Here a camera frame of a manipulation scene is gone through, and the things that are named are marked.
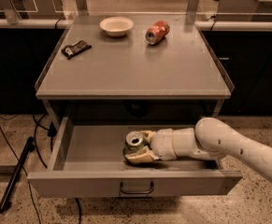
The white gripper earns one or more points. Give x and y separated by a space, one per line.
163 146

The green soda can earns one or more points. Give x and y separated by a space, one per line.
134 141

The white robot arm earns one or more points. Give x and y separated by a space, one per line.
209 139

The open grey top drawer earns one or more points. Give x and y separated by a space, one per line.
87 161

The red soda can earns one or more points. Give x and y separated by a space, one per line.
157 32

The black power plug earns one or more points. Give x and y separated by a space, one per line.
52 130

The grey cabinet table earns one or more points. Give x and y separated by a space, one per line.
179 67

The black bar on floor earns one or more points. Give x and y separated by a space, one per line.
5 201

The white paper bowl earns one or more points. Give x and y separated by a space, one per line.
116 26

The dark snack bar wrapper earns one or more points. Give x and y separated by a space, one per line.
70 51

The metal drawer handle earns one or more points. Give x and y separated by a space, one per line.
136 187

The white horizontal rail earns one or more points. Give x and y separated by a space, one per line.
202 25

